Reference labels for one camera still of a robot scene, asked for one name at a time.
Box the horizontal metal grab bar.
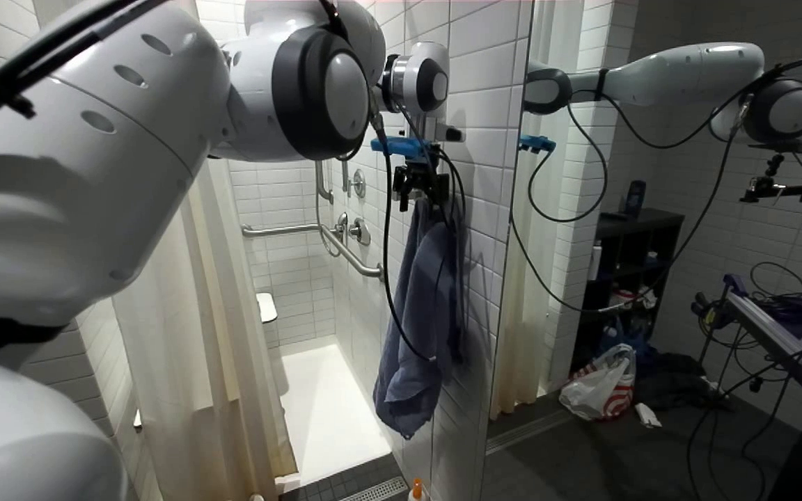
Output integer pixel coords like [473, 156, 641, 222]
[321, 229, 381, 279]

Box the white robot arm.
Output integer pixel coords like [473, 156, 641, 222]
[0, 0, 449, 348]

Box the white bathtub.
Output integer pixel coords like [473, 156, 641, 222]
[278, 341, 389, 490]

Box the blue towel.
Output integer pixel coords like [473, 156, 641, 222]
[373, 205, 462, 439]

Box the black shelf cabinet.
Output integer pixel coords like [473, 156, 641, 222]
[572, 208, 683, 371]

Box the camera on stand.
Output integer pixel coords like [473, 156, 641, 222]
[740, 153, 802, 204]

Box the white shower curtain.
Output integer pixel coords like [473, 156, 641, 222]
[77, 158, 296, 501]

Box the white plastic bag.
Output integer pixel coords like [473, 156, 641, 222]
[561, 341, 637, 419]

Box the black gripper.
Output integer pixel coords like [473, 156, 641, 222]
[392, 156, 449, 205]

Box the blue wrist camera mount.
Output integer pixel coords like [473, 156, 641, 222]
[371, 137, 439, 158]

